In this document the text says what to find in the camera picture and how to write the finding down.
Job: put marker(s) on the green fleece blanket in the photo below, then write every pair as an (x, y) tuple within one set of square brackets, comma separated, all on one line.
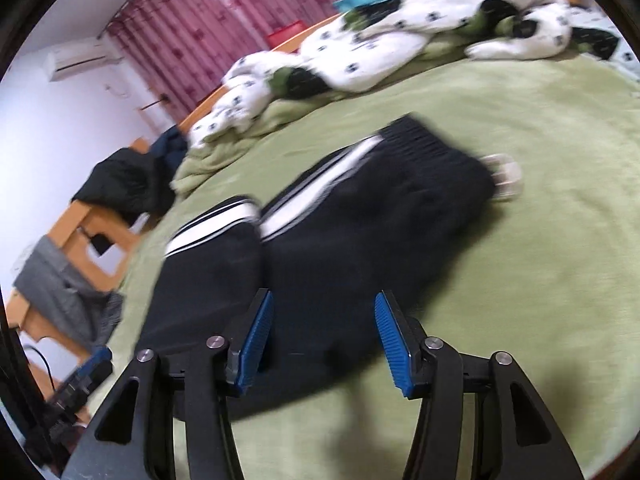
[(525, 285)]

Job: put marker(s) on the white air conditioner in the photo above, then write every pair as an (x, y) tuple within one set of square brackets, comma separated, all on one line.
[(82, 57)]

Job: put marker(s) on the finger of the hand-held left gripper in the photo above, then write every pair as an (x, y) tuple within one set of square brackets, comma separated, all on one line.
[(92, 362)]

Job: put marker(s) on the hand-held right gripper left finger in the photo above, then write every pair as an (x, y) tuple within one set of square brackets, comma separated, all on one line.
[(255, 340)]

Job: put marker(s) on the wooden coat rack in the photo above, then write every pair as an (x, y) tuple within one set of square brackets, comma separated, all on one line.
[(155, 102)]

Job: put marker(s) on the pink floral curtain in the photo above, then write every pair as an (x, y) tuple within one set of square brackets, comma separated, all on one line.
[(225, 20)]

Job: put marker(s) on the black pants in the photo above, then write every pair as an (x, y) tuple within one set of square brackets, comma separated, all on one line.
[(350, 260)]

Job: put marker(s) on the white floral quilt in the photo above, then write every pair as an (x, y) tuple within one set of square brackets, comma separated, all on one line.
[(400, 35)]

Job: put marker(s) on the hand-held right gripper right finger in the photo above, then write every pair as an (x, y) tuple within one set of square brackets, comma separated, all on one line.
[(392, 345)]

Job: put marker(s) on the wooden bed frame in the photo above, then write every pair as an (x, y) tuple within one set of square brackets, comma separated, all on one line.
[(70, 230)]

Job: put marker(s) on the black jacket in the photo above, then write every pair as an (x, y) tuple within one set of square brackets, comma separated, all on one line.
[(125, 185)]

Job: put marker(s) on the white floral pillow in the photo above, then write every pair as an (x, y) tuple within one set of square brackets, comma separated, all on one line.
[(605, 45)]

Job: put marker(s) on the red chair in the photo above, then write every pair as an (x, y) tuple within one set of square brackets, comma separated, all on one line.
[(286, 35)]

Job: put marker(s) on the navy cloth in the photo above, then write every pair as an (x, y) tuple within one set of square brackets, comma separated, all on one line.
[(170, 147)]

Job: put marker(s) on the grey jeans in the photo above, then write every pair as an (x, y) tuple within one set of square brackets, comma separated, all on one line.
[(60, 285)]

